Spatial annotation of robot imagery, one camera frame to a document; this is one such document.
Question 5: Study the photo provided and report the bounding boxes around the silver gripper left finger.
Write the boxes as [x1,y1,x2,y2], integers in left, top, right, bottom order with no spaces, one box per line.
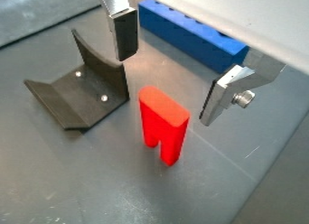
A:
[100,0,138,61]

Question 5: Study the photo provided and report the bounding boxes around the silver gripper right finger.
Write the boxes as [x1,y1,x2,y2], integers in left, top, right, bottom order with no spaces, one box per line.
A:
[199,49,286,126]

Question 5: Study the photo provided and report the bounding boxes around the red square-circle object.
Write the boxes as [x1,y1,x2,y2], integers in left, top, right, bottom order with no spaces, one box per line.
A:
[139,86,190,166]

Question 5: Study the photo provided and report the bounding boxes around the blue foam shape board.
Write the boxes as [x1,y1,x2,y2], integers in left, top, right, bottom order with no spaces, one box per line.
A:
[139,0,249,73]

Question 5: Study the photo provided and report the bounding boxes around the black curved fixture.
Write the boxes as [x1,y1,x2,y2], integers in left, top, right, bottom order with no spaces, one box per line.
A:
[24,30,130,129]

